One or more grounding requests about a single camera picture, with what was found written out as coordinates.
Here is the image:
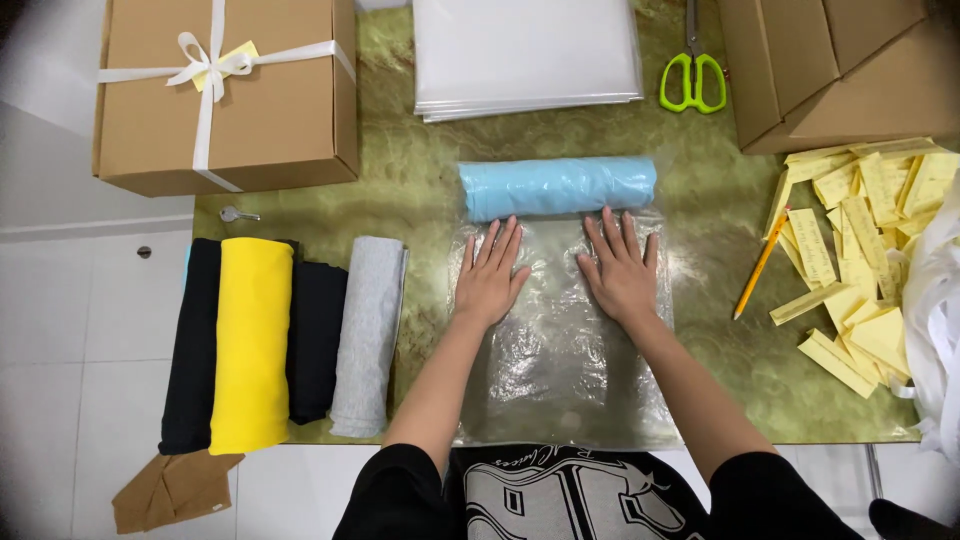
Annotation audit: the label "rolled light blue garment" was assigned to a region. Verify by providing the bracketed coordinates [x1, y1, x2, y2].
[458, 156, 658, 224]

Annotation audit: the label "clear plastic bag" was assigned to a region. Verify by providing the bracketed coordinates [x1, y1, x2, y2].
[447, 147, 682, 451]

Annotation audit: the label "rolled black garment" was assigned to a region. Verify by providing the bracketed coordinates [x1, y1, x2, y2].
[286, 240, 350, 426]
[158, 237, 223, 456]

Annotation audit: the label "pile of yellow paper notes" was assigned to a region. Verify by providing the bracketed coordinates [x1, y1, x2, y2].
[763, 136, 960, 400]

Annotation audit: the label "rolled yellow garment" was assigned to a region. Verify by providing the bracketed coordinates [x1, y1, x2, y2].
[207, 237, 295, 456]

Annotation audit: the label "person's left hand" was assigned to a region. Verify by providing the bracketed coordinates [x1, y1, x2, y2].
[453, 215, 533, 329]

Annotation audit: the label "stack of white plastic bags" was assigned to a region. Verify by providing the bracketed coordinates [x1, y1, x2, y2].
[411, 0, 645, 124]

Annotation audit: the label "open brown cardboard box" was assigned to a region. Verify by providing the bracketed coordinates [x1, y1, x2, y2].
[716, 0, 960, 156]

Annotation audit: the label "green handled scissors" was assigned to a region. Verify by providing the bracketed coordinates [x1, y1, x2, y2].
[659, 0, 729, 115]

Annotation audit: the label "white plastic bag bundle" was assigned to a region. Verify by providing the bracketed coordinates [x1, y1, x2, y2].
[889, 176, 960, 470]

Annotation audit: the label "person's black printed shirt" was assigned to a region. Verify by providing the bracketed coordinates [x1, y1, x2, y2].
[332, 443, 960, 540]

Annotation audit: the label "rolled grey garment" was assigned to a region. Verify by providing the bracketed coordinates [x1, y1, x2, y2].
[329, 236, 411, 439]

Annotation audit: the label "person's right hand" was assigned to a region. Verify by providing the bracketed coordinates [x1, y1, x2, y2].
[576, 206, 661, 327]

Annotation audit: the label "brown folded paper bag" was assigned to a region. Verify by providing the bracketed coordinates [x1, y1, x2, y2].
[111, 450, 246, 536]

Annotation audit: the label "yellow pencil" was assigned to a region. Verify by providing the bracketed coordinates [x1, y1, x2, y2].
[732, 206, 792, 321]

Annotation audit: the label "brown box with white ribbon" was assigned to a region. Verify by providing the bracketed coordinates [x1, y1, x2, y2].
[91, 0, 361, 198]

